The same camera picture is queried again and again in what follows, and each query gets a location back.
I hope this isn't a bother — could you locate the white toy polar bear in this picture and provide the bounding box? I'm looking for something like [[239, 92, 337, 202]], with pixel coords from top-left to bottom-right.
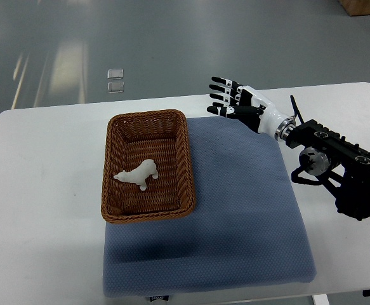
[[113, 159, 159, 191]]

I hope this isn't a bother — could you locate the blue quilted cloth mat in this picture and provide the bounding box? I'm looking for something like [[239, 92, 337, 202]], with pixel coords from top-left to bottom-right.
[[103, 116, 316, 297]]

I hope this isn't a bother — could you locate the brown wicker basket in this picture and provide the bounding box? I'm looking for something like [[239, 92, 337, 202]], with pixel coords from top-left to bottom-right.
[[101, 109, 196, 224]]

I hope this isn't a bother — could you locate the white table leg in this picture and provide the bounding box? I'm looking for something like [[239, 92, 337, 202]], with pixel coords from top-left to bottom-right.
[[312, 294, 330, 305]]

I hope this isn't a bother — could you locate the lower clear floor plate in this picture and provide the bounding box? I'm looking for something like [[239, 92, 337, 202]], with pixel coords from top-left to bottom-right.
[[107, 81, 124, 93]]

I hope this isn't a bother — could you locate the brown wooden cabinet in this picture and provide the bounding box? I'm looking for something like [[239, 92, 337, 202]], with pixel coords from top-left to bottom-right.
[[338, 0, 370, 17]]

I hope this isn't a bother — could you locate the clear floor plate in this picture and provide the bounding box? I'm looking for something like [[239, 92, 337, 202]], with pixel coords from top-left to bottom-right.
[[107, 68, 124, 79], [107, 81, 124, 93]]

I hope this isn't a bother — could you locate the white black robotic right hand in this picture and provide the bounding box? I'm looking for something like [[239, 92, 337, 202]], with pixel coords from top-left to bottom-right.
[[207, 77, 295, 140]]

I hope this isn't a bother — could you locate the upper clear floor plate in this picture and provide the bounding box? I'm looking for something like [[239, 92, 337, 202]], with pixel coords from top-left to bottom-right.
[[107, 68, 124, 79]]

